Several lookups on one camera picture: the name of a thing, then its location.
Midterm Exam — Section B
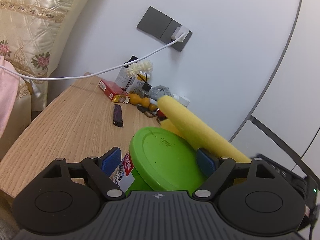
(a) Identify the green lidded food container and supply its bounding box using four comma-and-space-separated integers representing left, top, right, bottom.
110, 127, 206, 195

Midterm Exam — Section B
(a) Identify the yellow cleaning cloth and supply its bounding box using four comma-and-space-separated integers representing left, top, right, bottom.
157, 95, 251, 163

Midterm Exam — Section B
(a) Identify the wooden bedside table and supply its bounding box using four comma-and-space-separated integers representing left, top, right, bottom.
1, 77, 159, 198

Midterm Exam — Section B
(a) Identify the orange gourd ornament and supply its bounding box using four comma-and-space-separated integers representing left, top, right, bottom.
129, 93, 158, 111

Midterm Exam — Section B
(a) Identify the red round bead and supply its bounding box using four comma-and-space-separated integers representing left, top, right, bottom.
157, 110, 167, 120

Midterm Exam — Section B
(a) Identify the red cigarette box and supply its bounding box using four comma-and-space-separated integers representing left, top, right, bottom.
99, 79, 130, 104

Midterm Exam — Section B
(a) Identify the grey crumpled cloth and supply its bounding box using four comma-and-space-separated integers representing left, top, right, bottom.
149, 85, 171, 101

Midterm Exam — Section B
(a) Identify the white flower reed diffuser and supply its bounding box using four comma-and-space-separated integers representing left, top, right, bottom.
125, 60, 153, 94

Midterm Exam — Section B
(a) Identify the pink bedsheet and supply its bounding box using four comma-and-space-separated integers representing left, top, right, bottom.
0, 56, 20, 136

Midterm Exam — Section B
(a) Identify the white charger plug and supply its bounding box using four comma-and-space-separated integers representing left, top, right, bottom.
171, 26, 189, 43

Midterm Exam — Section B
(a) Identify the cream quilted headboard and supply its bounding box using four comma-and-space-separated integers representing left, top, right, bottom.
1, 0, 88, 157

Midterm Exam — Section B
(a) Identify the white charging cable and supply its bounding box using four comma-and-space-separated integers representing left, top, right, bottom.
0, 31, 186, 81

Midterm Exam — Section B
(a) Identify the grey wall socket panel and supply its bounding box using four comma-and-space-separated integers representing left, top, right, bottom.
137, 7, 182, 44

